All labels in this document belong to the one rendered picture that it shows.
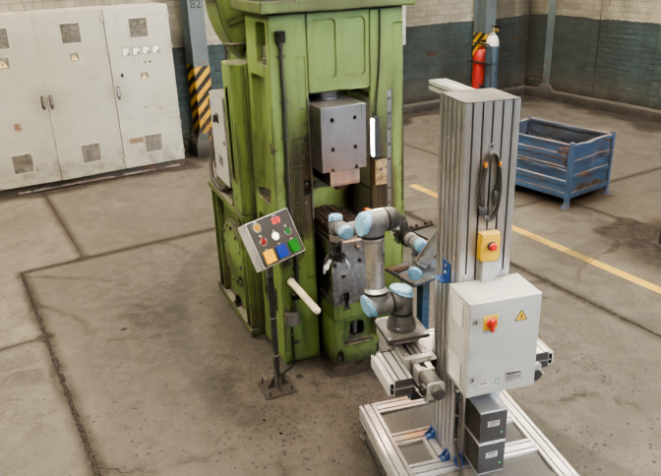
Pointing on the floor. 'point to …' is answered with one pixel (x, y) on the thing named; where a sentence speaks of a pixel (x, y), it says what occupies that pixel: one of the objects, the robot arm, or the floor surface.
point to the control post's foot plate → (276, 387)
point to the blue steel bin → (563, 158)
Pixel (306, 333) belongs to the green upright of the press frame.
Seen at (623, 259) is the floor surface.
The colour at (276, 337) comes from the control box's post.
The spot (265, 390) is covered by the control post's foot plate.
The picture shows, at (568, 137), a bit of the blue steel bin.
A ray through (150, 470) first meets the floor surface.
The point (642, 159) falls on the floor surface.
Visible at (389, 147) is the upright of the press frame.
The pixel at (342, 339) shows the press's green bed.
